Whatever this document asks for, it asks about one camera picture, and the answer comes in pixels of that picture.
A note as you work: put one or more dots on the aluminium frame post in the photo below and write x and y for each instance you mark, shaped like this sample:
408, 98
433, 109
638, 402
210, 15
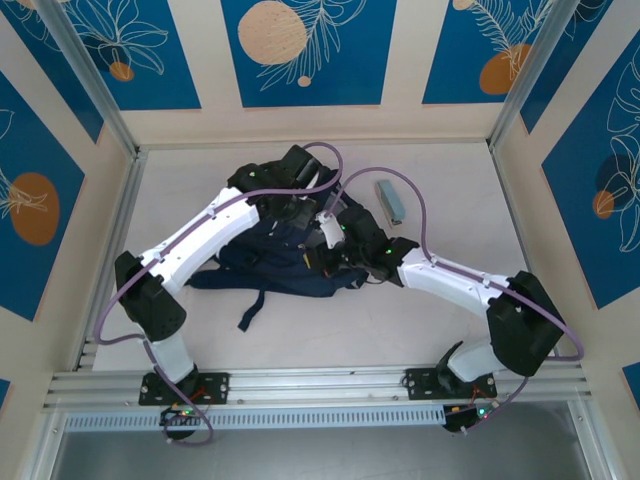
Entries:
91, 75
532, 75

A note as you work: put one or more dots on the blue poster orange circle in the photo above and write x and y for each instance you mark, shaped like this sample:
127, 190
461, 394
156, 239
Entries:
460, 55
590, 210
30, 240

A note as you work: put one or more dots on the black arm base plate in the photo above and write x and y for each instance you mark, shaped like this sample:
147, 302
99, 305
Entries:
220, 387
420, 382

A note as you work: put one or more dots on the grey metal panel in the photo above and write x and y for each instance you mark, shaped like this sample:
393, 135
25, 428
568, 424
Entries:
320, 455

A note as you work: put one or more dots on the blue floral wall poster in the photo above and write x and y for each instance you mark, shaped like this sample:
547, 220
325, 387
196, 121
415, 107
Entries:
590, 55
165, 65
45, 75

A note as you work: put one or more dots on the aluminium table side rail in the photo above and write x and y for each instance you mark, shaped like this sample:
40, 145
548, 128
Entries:
134, 167
504, 180

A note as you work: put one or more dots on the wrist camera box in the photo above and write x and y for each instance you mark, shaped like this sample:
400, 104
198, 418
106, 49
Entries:
306, 215
330, 232

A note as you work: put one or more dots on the navy blue backpack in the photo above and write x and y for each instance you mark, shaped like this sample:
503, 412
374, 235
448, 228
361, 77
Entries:
280, 270

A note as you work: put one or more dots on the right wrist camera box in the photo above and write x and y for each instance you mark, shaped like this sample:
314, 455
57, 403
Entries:
330, 232

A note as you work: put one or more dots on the small electronics board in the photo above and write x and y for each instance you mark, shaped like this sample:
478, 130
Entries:
180, 415
470, 415

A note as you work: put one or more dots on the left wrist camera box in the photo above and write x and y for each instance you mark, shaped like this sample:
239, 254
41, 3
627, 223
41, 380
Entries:
306, 215

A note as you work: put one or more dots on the blue poster beige circle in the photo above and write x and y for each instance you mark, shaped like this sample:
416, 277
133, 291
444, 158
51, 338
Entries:
310, 75

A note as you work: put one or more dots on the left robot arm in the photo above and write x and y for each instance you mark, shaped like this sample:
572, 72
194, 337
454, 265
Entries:
200, 240

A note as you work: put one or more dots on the aluminium mounting rail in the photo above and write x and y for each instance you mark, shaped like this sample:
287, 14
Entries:
310, 385

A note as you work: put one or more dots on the grey-blue eraser block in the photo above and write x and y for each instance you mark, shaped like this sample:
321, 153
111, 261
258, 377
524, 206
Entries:
392, 202

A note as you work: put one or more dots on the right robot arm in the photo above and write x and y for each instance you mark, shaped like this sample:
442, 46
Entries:
450, 280

